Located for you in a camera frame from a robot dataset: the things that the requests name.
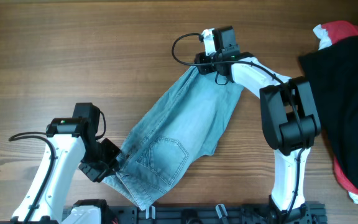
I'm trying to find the light blue denim shorts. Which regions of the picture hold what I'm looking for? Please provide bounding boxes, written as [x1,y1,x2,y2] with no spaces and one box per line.
[103,67,244,210]

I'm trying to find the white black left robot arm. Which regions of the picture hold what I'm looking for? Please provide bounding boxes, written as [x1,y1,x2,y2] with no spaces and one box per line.
[9,118,121,223]

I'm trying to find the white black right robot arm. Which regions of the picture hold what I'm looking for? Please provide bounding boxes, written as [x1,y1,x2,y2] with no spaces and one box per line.
[194,52,321,218]

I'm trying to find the red and white garment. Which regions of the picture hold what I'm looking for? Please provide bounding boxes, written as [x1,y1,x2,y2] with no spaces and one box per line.
[313,21,358,50]

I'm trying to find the black garment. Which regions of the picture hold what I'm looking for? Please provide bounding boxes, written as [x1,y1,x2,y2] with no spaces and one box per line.
[298,35,358,190]

